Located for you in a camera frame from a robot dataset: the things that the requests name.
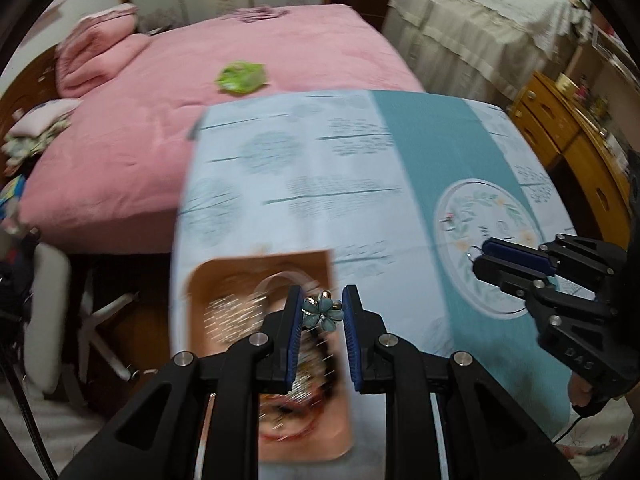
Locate red braided string bracelet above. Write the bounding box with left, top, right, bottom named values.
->
left=258, top=391, right=327, bottom=443

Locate gold rhinestone hair comb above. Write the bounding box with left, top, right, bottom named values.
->
left=203, top=292, right=337, bottom=404

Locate orange cardboard box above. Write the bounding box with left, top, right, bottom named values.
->
left=180, top=249, right=354, bottom=464

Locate blue flower brooch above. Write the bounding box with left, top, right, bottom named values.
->
left=302, top=289, right=345, bottom=333

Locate white pearl necklace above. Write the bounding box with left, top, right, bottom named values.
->
left=252, top=268, right=321, bottom=302

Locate right hand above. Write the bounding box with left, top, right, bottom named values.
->
left=567, top=373, right=592, bottom=408

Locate printed teal white tablecloth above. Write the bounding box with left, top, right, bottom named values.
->
left=170, top=90, right=574, bottom=436

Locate wooden drawer cabinet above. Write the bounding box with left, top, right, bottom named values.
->
left=510, top=72, right=631, bottom=248

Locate white swivel chair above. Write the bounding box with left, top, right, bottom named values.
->
left=23, top=243, right=136, bottom=394

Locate cream lace curtain cloth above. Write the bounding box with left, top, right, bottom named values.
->
left=382, top=0, right=592, bottom=107

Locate pink plush bed blanket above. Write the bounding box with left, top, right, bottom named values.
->
left=16, top=3, right=426, bottom=255

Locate green crumpled wrapper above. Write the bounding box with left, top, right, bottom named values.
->
left=216, top=61, right=268, bottom=96

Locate floral pillow pile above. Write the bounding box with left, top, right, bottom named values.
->
left=1, top=99, right=81, bottom=176

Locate folded pink blanket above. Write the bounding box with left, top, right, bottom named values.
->
left=55, top=3, right=151, bottom=98

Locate wooden headboard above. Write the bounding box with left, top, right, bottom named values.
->
left=0, top=47, right=58, bottom=134

